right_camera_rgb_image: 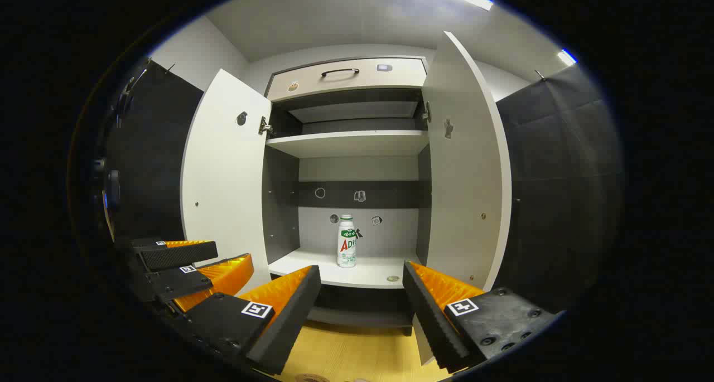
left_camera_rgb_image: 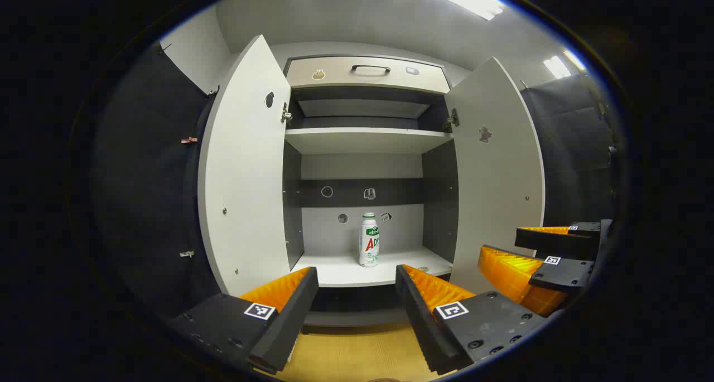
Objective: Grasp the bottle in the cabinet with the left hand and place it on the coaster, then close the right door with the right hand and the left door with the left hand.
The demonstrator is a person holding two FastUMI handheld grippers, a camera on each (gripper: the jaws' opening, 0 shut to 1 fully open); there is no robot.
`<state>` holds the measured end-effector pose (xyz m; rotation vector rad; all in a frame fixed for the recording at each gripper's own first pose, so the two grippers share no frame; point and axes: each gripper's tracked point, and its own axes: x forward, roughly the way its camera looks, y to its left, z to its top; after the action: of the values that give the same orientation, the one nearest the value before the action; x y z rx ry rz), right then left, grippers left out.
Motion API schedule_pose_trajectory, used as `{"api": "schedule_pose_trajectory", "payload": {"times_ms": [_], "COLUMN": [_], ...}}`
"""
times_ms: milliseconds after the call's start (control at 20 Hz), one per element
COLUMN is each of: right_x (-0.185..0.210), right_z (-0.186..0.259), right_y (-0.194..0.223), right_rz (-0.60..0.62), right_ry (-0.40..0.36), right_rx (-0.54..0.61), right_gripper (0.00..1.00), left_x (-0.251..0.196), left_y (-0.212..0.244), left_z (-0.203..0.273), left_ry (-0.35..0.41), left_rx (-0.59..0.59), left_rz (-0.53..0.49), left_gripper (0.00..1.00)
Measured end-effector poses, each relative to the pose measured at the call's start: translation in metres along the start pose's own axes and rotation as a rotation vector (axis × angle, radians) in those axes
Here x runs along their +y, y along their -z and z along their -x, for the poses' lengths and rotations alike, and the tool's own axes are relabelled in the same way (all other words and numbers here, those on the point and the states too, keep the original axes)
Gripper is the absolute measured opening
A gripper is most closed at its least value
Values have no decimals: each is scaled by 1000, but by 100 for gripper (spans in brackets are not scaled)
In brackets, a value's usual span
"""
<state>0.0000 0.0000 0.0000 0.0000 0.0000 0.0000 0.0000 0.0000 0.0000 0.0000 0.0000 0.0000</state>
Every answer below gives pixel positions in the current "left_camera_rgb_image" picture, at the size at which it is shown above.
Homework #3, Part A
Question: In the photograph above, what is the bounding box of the small ceiling light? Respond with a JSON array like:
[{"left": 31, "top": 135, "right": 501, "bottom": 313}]
[{"left": 543, "top": 49, "right": 587, "bottom": 80}]

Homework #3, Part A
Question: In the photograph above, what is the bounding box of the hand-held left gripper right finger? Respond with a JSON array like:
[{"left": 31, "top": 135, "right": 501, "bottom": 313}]
[{"left": 395, "top": 264, "right": 547, "bottom": 375}]

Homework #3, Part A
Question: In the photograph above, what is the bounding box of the black backdrop cloth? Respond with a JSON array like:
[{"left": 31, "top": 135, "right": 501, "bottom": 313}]
[
  {"left": 89, "top": 41, "right": 224, "bottom": 321},
  {"left": 520, "top": 74, "right": 617, "bottom": 229}
]

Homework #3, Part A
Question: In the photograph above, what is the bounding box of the white bottle with green label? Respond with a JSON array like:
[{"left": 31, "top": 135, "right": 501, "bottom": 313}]
[{"left": 359, "top": 212, "right": 381, "bottom": 268}]

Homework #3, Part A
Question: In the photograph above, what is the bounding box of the white and grey cabinet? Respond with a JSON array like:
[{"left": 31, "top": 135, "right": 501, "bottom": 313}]
[{"left": 282, "top": 53, "right": 461, "bottom": 328}]

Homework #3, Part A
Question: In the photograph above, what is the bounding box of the white cabinet drawer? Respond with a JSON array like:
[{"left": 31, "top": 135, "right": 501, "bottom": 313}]
[{"left": 286, "top": 56, "right": 450, "bottom": 94}]

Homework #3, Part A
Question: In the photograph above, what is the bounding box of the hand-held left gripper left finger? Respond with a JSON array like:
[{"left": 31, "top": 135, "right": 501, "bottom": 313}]
[{"left": 167, "top": 267, "right": 320, "bottom": 375}]

